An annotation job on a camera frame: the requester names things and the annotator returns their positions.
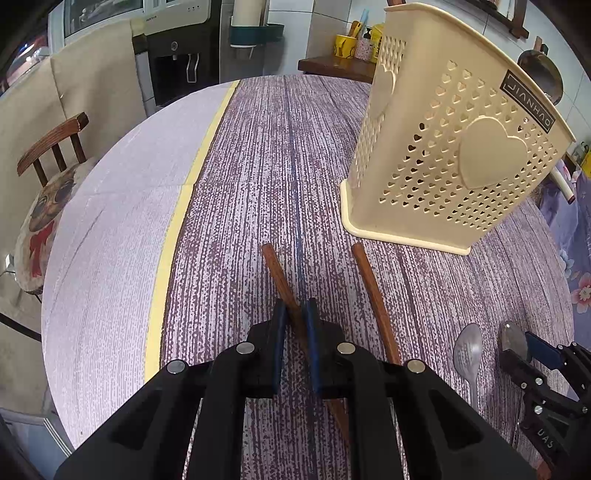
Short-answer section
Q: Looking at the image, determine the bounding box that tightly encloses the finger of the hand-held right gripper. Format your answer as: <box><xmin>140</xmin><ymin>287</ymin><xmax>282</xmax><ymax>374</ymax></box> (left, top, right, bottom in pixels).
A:
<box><xmin>500</xmin><ymin>332</ymin><xmax>579</xmax><ymax>416</ymax></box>
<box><xmin>555</xmin><ymin>342</ymin><xmax>591</xmax><ymax>403</ymax></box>

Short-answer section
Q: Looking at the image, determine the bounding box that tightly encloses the beige fabric cover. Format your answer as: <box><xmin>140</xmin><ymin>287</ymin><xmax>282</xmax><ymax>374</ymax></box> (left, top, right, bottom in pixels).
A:
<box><xmin>0</xmin><ymin>19</ymin><xmax>145</xmax><ymax>333</ymax></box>

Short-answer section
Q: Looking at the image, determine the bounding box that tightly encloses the brown wooden chopstick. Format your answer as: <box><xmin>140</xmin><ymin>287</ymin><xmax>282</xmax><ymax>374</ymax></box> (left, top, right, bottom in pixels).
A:
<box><xmin>261</xmin><ymin>243</ymin><xmax>352</xmax><ymax>448</ymax></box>
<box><xmin>351</xmin><ymin>243</ymin><xmax>402</xmax><ymax>366</ymax></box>

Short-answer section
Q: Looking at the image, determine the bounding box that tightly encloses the white pot with lid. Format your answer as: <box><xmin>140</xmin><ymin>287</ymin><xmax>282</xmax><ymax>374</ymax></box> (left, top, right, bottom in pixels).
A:
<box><xmin>516</xmin><ymin>49</ymin><xmax>563</xmax><ymax>107</ymax></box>

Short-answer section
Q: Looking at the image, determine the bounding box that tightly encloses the glass door cabinet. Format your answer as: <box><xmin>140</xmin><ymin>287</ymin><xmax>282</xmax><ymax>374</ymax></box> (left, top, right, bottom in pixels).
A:
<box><xmin>46</xmin><ymin>0</ymin><xmax>145</xmax><ymax>51</ymax></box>

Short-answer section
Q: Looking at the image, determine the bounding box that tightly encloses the yellow bottle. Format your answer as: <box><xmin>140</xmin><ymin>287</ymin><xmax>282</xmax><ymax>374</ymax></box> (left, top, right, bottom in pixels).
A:
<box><xmin>371</xmin><ymin>23</ymin><xmax>387</xmax><ymax>64</ymax></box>

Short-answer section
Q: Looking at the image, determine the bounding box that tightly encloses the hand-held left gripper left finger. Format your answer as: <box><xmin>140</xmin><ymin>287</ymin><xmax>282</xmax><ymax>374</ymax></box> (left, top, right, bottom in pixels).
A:
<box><xmin>54</xmin><ymin>299</ymin><xmax>289</xmax><ymax>480</ymax></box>

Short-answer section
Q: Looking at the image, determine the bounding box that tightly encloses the pink patterned pump bottle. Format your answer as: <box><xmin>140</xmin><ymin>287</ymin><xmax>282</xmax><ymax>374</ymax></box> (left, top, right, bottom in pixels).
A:
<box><xmin>355</xmin><ymin>27</ymin><xmax>376</xmax><ymax>62</ymax></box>

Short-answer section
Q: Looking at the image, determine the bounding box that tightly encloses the paper cup holder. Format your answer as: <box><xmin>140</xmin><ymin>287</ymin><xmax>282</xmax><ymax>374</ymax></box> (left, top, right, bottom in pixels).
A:
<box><xmin>229</xmin><ymin>0</ymin><xmax>286</xmax><ymax>51</ymax></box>

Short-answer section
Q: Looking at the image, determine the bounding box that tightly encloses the beige plastic utensil holder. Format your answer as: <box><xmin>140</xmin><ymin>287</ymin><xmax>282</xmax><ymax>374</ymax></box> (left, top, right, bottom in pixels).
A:
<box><xmin>340</xmin><ymin>2</ymin><xmax>577</xmax><ymax>256</ymax></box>

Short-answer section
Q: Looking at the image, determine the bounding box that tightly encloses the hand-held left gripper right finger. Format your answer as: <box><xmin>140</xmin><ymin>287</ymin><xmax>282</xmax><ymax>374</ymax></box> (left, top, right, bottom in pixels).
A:
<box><xmin>302</xmin><ymin>299</ymin><xmax>537</xmax><ymax>480</ymax></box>

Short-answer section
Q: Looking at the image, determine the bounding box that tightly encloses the grey water dispenser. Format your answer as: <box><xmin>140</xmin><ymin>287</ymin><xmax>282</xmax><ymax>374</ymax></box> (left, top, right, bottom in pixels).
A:
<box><xmin>142</xmin><ymin>0</ymin><xmax>221</xmax><ymax>110</ymax></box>

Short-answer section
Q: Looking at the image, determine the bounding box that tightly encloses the large metal spoon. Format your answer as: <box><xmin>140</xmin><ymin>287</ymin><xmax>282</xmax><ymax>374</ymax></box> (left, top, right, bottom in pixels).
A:
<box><xmin>453</xmin><ymin>322</ymin><xmax>484</xmax><ymax>411</ymax></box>

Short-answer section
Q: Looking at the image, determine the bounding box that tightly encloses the small metal spoon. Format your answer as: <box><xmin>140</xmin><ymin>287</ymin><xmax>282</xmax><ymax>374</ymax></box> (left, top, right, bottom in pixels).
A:
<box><xmin>501</xmin><ymin>320</ymin><xmax>530</xmax><ymax>361</ymax></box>

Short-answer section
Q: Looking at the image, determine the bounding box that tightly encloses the cat print seat cushion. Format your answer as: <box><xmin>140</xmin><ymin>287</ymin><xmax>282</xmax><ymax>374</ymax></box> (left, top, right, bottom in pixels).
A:
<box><xmin>14</xmin><ymin>156</ymin><xmax>101</xmax><ymax>295</ymax></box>

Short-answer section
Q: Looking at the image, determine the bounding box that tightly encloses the dark wooden side table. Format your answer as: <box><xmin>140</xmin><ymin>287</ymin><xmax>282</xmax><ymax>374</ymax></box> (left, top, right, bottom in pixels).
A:
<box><xmin>298</xmin><ymin>55</ymin><xmax>378</xmax><ymax>85</ymax></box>

